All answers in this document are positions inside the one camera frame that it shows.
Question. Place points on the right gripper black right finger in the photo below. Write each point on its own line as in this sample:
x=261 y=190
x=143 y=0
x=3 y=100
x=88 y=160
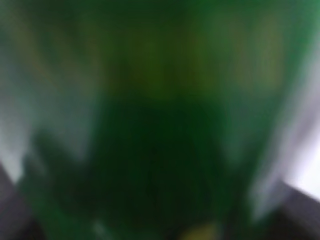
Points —
x=290 y=215

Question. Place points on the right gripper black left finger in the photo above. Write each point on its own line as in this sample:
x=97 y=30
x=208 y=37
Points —
x=16 y=219

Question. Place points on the green plastic bottle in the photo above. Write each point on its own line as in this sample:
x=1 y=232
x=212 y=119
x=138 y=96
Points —
x=159 y=119

